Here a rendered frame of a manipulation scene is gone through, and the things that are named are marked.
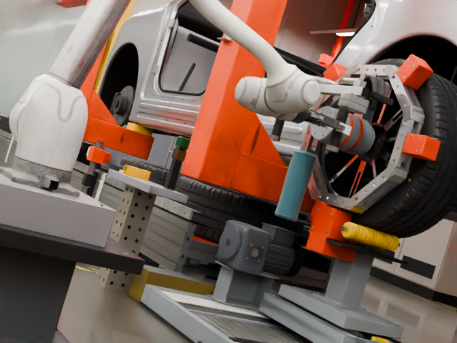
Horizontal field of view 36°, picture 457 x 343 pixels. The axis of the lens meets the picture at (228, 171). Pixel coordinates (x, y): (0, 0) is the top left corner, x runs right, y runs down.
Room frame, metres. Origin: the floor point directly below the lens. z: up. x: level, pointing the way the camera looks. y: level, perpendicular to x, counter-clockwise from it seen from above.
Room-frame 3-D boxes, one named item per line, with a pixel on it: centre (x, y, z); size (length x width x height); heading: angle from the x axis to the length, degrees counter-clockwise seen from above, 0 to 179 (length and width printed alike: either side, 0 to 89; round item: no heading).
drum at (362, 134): (2.55, -0.36, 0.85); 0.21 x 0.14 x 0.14; 122
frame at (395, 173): (2.59, -0.42, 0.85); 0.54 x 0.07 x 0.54; 32
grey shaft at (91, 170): (3.86, 0.72, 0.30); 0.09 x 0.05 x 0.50; 32
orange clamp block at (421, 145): (2.32, -0.59, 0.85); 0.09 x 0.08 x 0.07; 32
